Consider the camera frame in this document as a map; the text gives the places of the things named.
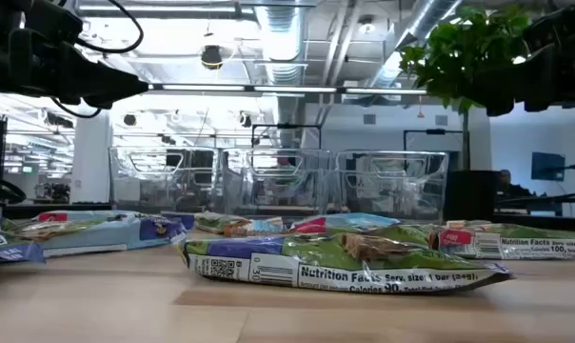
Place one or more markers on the blue purple granola bar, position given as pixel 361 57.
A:
pixel 102 236

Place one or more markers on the black background rig frame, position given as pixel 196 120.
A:
pixel 287 126
pixel 435 131

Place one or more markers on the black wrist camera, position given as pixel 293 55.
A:
pixel 54 24
pixel 559 28

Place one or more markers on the clear plastic bin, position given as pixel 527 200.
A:
pixel 363 200
pixel 240 190
pixel 125 190

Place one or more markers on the black background stand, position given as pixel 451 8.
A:
pixel 530 207

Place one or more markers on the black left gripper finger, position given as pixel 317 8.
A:
pixel 111 83
pixel 97 102

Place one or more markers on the long ceiling light strip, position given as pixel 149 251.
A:
pixel 292 89

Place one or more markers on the silver ventilation duct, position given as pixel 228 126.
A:
pixel 283 38
pixel 425 19

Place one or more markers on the black plant pot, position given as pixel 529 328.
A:
pixel 470 195

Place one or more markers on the person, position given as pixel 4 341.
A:
pixel 505 180

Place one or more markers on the green granola bar blue end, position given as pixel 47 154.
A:
pixel 316 257
pixel 6 248

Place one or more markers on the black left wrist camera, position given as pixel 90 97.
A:
pixel 54 24

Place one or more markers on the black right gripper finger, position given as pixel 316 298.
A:
pixel 501 86
pixel 499 109

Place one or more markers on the black round ceiling device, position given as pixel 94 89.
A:
pixel 211 56

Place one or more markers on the green leafy plant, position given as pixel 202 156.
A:
pixel 459 52

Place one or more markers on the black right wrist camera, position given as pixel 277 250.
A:
pixel 559 28

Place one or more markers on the dark wall monitor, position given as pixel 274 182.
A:
pixel 547 167

